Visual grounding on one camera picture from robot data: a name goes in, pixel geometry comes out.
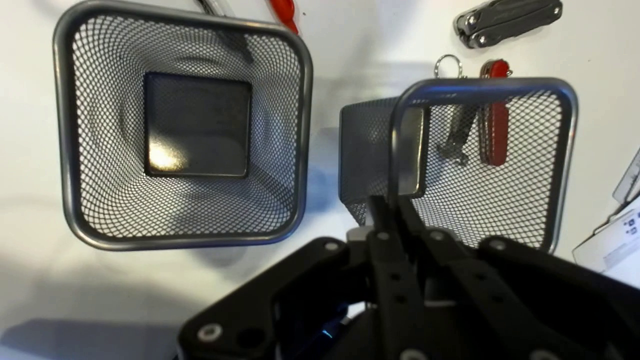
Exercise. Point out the silver folding multi-tool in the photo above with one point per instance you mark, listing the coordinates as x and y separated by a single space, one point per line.
507 20

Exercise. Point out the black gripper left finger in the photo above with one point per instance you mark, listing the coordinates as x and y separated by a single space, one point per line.
393 292

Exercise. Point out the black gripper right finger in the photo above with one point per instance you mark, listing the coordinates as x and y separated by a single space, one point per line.
507 306

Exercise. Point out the black mesh pen holder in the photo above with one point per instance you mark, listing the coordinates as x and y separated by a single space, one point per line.
526 173
200 127

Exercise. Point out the keyring with metal opener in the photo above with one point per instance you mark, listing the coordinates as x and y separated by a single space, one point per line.
457 137

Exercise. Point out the red pocket knife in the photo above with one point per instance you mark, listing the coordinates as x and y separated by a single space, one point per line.
495 120

